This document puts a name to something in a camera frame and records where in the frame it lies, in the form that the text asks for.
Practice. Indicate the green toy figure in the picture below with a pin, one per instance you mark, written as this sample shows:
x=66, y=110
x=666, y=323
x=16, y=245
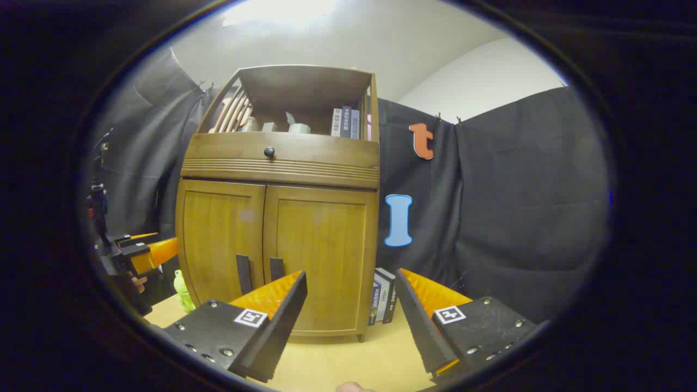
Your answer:
x=184, y=291

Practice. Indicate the small grey ornament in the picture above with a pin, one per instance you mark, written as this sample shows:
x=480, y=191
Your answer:
x=269, y=127

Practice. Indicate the dark upright book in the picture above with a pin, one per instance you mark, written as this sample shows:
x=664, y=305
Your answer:
x=346, y=122

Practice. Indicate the wooden double-door shoe cabinet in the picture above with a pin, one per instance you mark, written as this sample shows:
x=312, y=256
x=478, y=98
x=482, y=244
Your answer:
x=326, y=177

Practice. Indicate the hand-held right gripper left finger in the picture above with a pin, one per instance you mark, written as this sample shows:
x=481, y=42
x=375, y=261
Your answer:
x=283, y=316

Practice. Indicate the white upright book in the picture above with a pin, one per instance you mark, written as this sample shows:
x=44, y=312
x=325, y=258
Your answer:
x=336, y=122

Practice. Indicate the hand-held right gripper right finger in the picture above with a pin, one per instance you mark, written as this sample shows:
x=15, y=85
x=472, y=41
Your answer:
x=416, y=321

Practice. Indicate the black backdrop cloth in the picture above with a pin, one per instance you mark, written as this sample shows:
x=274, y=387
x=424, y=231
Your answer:
x=517, y=190

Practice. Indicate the pale cylinder ornament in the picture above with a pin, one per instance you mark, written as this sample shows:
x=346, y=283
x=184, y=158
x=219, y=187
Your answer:
x=250, y=125

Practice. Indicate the black cover book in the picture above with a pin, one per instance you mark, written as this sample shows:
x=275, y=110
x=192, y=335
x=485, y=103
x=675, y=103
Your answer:
x=390, y=294

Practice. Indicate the blue-grey upright book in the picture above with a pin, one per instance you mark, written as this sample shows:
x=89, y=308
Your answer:
x=355, y=124

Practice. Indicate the white pitcher ornament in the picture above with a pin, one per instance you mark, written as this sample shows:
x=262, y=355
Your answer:
x=298, y=126

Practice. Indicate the blue cover book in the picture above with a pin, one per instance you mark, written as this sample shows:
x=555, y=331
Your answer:
x=373, y=305

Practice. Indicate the wooden shoe cabinet door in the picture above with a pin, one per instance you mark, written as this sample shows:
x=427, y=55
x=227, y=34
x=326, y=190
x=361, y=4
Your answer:
x=321, y=250
x=212, y=239

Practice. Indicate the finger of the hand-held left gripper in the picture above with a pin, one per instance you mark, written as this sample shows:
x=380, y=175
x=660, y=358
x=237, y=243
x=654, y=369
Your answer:
x=139, y=236
x=160, y=253

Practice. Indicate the white cover book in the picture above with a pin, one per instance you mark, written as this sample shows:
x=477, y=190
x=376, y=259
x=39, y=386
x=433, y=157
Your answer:
x=382, y=299

